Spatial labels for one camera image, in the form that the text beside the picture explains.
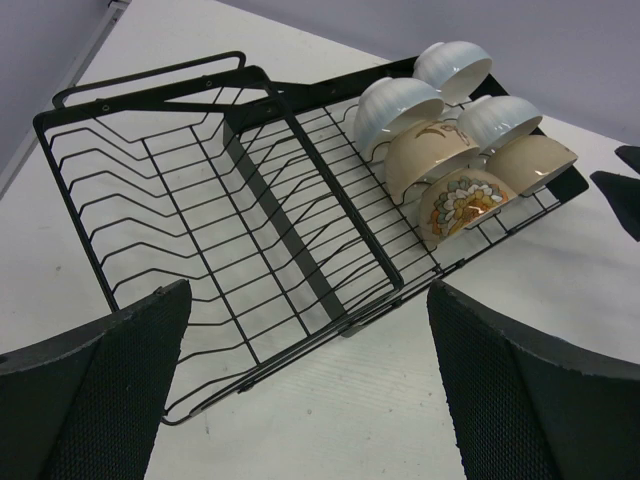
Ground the pale blue bowl rear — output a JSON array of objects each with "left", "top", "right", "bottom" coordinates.
[{"left": 413, "top": 41, "right": 493, "bottom": 105}]

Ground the pale blue bowl left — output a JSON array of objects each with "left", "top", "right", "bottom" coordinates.
[{"left": 353, "top": 77, "right": 445, "bottom": 162}]

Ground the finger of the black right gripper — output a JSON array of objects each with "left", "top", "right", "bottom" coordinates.
[
  {"left": 615, "top": 145, "right": 640, "bottom": 167},
  {"left": 590, "top": 171, "right": 640, "bottom": 235}
]

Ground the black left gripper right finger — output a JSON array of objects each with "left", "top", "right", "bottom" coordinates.
[{"left": 427, "top": 280, "right": 639, "bottom": 479}]

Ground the pale blue bowl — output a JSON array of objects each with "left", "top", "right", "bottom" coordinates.
[
  {"left": 413, "top": 41, "right": 493, "bottom": 105},
  {"left": 457, "top": 95, "right": 543, "bottom": 154},
  {"left": 353, "top": 77, "right": 445, "bottom": 162}
]

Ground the black wire dish rack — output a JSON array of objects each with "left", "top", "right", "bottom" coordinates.
[{"left": 33, "top": 51, "right": 588, "bottom": 426}]

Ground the beige bowl brown motif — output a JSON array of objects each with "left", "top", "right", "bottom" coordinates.
[{"left": 384, "top": 121, "right": 480, "bottom": 205}]

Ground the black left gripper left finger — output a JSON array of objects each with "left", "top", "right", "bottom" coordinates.
[{"left": 1, "top": 280, "right": 192, "bottom": 479}]

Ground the beige bowl colourful flower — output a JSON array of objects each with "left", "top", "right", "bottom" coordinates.
[{"left": 418, "top": 169, "right": 518, "bottom": 251}]

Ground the plain beige bowl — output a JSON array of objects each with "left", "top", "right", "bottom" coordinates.
[{"left": 486, "top": 135, "right": 578, "bottom": 196}]

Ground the pale blue bowl right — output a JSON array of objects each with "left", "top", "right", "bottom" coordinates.
[{"left": 457, "top": 95, "right": 543, "bottom": 154}]

